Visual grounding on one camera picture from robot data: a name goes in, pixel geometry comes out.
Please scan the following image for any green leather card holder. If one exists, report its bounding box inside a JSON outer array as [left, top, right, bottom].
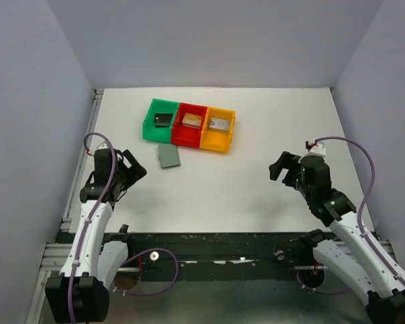
[[158, 144, 181, 169]]

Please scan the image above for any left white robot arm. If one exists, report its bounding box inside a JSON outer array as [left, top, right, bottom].
[[45, 148, 147, 323]]

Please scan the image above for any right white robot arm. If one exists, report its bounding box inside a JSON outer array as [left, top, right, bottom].
[[269, 151, 405, 323]]

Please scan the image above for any black card stack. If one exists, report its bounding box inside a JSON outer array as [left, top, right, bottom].
[[153, 113, 173, 128]]

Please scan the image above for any silver card stack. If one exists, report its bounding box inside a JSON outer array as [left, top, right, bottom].
[[209, 117, 231, 132]]

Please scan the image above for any copper card stack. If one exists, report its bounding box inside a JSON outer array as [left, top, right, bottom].
[[182, 113, 203, 128]]

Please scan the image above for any green plastic bin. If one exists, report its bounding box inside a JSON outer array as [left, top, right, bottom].
[[142, 99, 179, 144]]

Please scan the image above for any red plastic bin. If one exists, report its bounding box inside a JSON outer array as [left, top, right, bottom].
[[171, 103, 207, 149]]

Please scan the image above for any yellow plastic bin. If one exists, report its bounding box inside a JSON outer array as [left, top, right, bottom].
[[199, 107, 236, 154]]

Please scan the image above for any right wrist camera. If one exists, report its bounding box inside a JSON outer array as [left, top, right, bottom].
[[304, 139, 327, 158]]

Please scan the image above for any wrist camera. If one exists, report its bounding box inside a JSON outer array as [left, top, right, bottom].
[[94, 142, 109, 151], [304, 139, 327, 158]]

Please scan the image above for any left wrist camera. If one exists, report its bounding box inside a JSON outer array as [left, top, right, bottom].
[[94, 142, 109, 151]]

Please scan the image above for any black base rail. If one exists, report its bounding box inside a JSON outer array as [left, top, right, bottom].
[[103, 232, 318, 281]]

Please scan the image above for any aluminium frame rail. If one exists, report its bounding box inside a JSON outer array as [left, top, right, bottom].
[[25, 88, 105, 323]]

